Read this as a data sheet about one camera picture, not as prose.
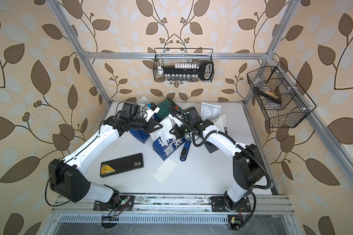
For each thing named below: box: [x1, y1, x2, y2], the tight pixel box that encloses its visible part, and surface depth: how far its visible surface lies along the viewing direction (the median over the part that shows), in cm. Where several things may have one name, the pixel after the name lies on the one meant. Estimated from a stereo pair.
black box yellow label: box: [100, 152, 144, 178], surface depth 88 cm
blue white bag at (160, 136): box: [129, 118, 169, 158], surface depth 82 cm
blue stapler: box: [179, 138, 192, 162], surface depth 95 cm
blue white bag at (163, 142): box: [149, 117, 187, 161], surface depth 82 cm
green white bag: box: [201, 101, 222, 122], surface depth 89 cm
